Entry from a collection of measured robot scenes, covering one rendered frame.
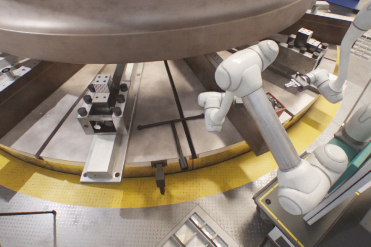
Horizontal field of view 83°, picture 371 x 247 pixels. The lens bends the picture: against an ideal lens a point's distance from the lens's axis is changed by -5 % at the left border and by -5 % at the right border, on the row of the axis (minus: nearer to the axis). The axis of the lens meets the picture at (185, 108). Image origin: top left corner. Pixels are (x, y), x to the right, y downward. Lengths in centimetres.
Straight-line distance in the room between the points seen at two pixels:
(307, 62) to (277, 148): 173
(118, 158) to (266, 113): 127
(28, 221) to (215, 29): 221
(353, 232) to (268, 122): 74
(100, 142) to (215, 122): 95
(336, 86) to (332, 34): 212
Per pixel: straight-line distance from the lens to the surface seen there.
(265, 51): 102
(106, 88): 180
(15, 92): 253
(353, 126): 160
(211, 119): 140
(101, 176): 182
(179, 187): 209
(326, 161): 117
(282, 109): 166
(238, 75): 90
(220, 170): 218
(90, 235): 210
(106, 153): 181
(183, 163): 179
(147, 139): 199
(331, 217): 194
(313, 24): 374
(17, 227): 240
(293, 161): 105
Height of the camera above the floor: 191
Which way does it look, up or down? 46 degrees down
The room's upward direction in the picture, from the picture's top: straight up
